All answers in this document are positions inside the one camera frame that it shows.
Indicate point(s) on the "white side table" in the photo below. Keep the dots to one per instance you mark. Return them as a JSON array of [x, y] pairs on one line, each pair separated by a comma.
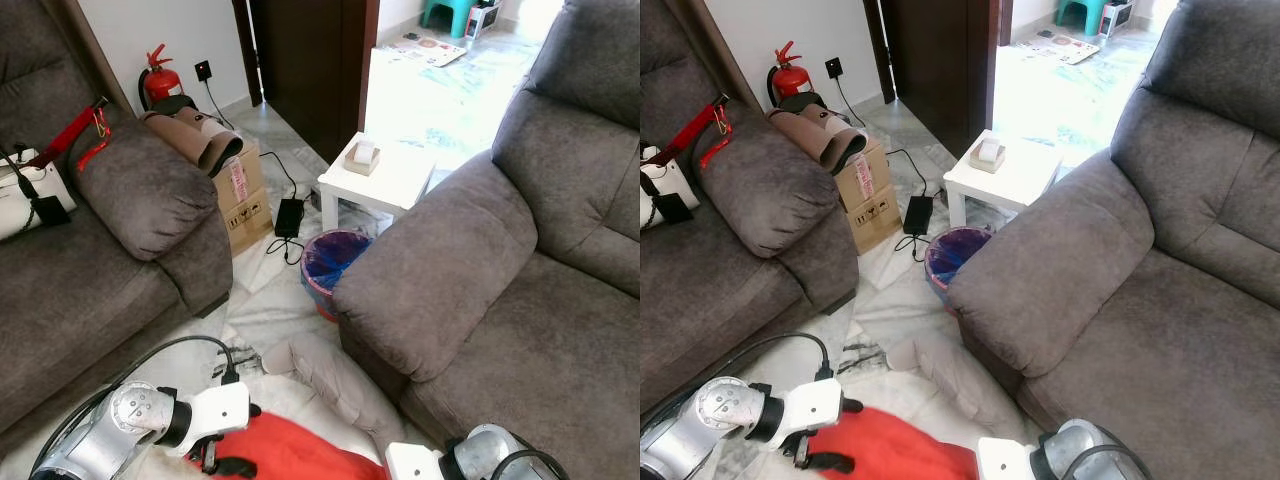
[[385, 185], [1010, 180]]

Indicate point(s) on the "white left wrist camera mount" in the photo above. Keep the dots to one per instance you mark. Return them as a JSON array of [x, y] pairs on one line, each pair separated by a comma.
[[218, 408], [812, 405]]

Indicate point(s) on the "white handbag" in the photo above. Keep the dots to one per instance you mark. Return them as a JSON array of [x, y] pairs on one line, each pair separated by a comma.
[[25, 195], [660, 185]]

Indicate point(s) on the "small beige box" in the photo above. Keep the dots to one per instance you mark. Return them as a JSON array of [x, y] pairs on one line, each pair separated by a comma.
[[362, 157], [988, 153]]

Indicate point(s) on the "printed floor mat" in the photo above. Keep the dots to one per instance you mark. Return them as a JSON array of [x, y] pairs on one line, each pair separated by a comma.
[[1062, 45], [430, 48]]

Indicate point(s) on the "cardboard box with red tape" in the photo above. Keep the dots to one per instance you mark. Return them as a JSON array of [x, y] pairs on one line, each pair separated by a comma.
[[872, 195], [245, 200]]

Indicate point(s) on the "red fire extinguisher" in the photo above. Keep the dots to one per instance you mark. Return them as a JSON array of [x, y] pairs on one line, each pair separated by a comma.
[[160, 82], [791, 78]]

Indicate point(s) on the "red pillow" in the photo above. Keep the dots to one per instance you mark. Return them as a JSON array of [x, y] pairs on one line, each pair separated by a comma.
[[295, 450], [890, 450]]

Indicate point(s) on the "brown beige rolled massager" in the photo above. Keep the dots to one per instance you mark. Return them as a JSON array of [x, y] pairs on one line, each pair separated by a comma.
[[195, 135], [820, 130]]

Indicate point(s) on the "red bin with blue liner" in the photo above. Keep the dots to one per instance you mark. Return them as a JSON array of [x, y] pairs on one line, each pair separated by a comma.
[[328, 265], [950, 258]]

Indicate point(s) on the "dark brown door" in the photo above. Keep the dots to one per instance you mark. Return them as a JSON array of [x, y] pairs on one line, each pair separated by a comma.
[[940, 65], [305, 70]]

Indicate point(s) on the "grey fabric sofa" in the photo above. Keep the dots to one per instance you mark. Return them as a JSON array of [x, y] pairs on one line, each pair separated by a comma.
[[740, 260], [500, 250], [1130, 250], [90, 280]]

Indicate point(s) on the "small white black appliance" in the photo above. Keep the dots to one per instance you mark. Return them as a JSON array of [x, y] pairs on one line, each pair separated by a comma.
[[1116, 13], [485, 15]]

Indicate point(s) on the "black wall socket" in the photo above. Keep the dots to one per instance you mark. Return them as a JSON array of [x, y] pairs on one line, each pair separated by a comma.
[[833, 67], [203, 70]]

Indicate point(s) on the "teal plastic stool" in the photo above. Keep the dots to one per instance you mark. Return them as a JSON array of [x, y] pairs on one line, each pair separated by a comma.
[[445, 12], [1080, 12]]

